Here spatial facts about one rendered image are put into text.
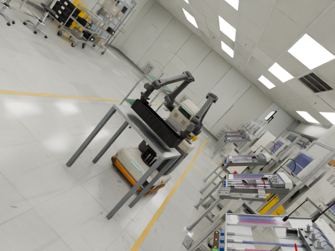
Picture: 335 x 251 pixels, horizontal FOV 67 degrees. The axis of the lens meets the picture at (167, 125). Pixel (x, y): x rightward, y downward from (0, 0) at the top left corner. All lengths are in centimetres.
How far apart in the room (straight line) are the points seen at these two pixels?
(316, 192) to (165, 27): 1077
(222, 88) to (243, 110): 136
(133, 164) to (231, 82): 941
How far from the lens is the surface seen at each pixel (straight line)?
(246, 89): 1197
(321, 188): 339
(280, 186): 333
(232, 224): 235
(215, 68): 1206
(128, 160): 307
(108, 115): 241
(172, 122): 289
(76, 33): 754
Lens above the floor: 145
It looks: 12 degrees down
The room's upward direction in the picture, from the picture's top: 41 degrees clockwise
